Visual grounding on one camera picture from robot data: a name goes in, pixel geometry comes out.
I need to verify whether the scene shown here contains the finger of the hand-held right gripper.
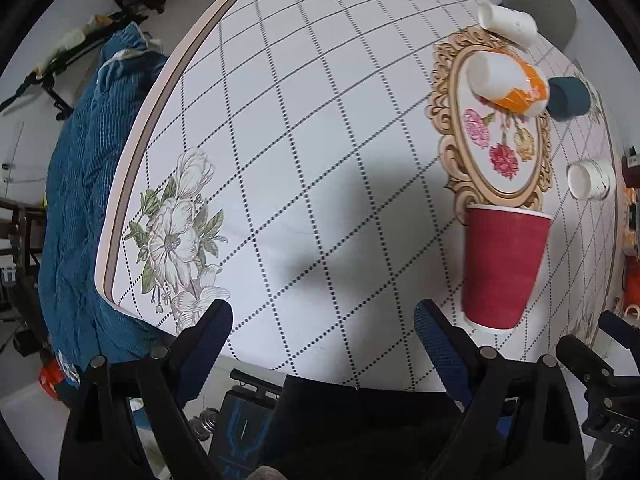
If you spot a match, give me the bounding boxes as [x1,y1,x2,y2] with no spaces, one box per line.
[598,310,640,352]
[556,333,619,397]

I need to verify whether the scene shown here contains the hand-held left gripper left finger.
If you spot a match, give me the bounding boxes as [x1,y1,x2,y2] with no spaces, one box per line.
[59,298,234,480]

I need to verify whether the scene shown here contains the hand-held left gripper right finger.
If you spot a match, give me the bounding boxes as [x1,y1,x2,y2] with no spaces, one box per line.
[414,299,587,480]

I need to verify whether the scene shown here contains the red paper cup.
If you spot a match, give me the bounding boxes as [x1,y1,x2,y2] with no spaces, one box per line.
[460,203,554,332]

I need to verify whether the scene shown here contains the small white cup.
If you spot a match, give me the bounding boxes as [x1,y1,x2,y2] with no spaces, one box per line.
[567,158,616,201]

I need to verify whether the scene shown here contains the dark teal cup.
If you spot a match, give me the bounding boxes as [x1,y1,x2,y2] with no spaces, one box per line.
[547,76,592,121]

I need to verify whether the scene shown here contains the orange and white cup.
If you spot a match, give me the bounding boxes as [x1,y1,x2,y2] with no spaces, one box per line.
[467,52,550,116]

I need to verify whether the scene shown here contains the tall white cup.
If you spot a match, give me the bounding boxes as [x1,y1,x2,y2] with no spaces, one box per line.
[477,0,539,49]

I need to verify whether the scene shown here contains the black and blue box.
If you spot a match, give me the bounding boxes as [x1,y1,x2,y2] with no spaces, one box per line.
[212,369,468,480]

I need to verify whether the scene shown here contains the orange plastic object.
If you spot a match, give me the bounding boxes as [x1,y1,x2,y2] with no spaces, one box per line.
[39,360,68,402]

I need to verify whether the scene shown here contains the blue ribbed blanket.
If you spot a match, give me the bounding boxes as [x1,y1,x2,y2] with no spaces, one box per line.
[42,22,172,378]

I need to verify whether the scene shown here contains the black metal rack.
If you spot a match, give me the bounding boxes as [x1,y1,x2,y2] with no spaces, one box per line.
[0,10,151,122]

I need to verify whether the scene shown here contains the grey chair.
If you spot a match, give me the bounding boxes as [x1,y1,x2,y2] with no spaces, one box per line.
[501,0,577,54]

